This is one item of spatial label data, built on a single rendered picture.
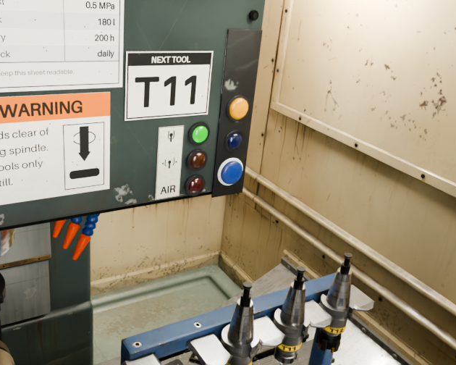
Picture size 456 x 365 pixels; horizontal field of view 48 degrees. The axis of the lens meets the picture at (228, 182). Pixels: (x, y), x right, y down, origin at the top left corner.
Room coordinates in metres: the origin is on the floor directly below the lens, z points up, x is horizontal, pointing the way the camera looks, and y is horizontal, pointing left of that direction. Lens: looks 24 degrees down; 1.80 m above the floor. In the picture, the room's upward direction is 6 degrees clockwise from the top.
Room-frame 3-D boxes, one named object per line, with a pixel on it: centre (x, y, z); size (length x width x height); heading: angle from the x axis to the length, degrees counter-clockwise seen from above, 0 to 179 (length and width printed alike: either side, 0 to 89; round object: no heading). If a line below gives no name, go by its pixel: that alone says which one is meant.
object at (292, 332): (0.74, -0.14, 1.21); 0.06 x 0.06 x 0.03
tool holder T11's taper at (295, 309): (0.74, -0.14, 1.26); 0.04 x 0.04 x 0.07
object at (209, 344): (0.65, 0.00, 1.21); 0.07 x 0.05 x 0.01; 35
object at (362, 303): (0.83, -0.27, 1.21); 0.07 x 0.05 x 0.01; 35
